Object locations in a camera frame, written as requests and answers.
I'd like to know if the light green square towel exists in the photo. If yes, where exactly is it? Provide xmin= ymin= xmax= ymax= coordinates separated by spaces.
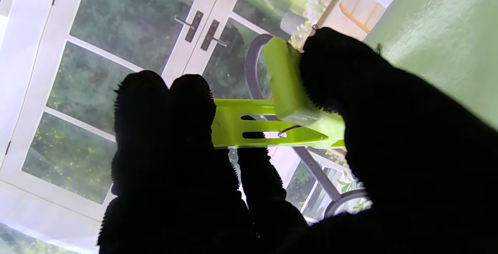
xmin=364 ymin=0 xmax=498 ymax=130

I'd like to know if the printed garden room backdrop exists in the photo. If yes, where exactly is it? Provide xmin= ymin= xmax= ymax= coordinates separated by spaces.
xmin=0 ymin=0 xmax=413 ymax=254

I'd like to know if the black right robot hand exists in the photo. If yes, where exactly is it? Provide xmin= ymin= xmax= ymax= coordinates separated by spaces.
xmin=97 ymin=26 xmax=498 ymax=254

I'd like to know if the grey heart clothes hanger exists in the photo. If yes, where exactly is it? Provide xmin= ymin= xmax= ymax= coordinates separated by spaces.
xmin=244 ymin=33 xmax=370 ymax=219

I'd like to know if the lime green clothes peg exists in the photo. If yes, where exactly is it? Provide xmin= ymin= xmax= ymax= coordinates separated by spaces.
xmin=212 ymin=37 xmax=347 ymax=149

